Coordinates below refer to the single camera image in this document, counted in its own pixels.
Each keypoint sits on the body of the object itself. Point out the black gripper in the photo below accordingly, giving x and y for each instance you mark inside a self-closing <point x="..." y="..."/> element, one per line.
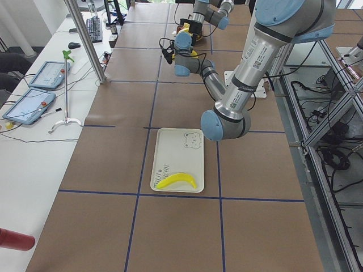
<point x="194" y="28"/>

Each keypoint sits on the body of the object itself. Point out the yellow toy banana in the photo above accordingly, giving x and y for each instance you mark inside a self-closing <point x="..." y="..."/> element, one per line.
<point x="185" y="27"/>

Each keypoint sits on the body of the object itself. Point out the light yellow-green toy banana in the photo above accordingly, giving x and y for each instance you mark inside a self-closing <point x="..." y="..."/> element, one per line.
<point x="178" y="177"/>

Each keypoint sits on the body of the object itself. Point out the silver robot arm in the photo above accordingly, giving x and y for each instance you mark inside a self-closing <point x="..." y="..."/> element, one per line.
<point x="277" y="24"/>
<point x="214" y="12"/>

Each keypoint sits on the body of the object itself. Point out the brown woven wicker basket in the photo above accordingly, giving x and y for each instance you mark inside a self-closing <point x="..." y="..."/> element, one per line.
<point x="178" y="29"/>

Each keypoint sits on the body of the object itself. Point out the black computer keyboard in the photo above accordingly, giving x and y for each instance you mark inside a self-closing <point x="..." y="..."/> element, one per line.
<point x="94" y="29"/>

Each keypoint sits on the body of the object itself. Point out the white rectangular bear tray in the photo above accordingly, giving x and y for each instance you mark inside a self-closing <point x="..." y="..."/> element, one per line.
<point x="178" y="151"/>

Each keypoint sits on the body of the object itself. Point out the black computer mouse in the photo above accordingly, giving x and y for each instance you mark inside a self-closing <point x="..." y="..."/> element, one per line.
<point x="74" y="45"/>

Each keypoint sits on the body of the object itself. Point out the green tipped metal stand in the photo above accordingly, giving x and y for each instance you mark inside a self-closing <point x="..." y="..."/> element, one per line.
<point x="66" y="120"/>

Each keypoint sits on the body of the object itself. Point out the far teach pendant tablet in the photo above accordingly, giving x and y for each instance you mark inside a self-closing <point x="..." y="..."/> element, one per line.
<point x="49" y="76"/>

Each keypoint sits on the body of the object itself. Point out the teach pendant tablet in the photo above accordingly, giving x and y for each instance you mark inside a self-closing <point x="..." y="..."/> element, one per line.
<point x="49" y="76"/>
<point x="30" y="106"/>

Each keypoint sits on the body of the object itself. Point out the near teach pendant tablet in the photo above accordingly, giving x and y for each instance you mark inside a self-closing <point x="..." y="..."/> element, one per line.
<point x="30" y="106"/>

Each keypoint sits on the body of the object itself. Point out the red cylinder bottle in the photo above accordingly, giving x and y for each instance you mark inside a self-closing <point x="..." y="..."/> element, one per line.
<point x="16" y="240"/>

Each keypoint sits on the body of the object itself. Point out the aluminium frame post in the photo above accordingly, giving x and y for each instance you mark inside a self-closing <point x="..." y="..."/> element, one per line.
<point x="74" y="11"/>

